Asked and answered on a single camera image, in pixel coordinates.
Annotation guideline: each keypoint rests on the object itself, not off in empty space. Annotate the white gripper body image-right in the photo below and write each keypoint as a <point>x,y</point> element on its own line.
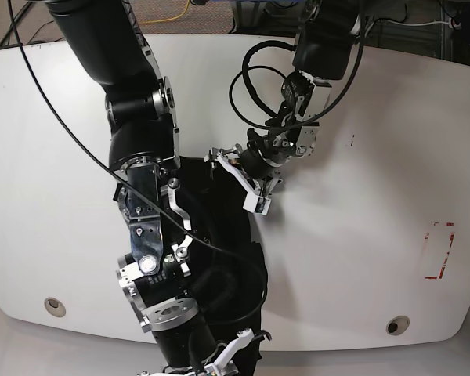
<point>257,175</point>

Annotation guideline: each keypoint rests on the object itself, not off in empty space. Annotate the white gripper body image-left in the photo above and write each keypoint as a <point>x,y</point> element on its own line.
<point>221,362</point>

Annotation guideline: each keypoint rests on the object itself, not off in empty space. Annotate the black t-shirt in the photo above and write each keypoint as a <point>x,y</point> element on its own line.
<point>228,277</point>

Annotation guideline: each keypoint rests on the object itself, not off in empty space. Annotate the black robot arm image-left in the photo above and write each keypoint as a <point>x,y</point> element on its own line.
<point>144,149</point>

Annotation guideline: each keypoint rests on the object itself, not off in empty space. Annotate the red tape rectangle marking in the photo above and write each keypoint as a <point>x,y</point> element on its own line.
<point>437,246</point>

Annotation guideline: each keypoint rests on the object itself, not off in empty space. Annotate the wrist camera board image-right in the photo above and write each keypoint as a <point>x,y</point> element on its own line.
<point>262,206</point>

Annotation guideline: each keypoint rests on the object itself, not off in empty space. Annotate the right table cable grommet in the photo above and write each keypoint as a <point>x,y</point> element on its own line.
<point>398,325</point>

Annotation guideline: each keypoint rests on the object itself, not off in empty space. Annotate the table cable grommet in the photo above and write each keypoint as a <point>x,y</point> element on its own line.
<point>55,307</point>
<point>398,325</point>

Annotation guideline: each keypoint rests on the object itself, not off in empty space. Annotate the left table cable grommet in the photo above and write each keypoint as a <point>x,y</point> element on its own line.
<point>55,307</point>

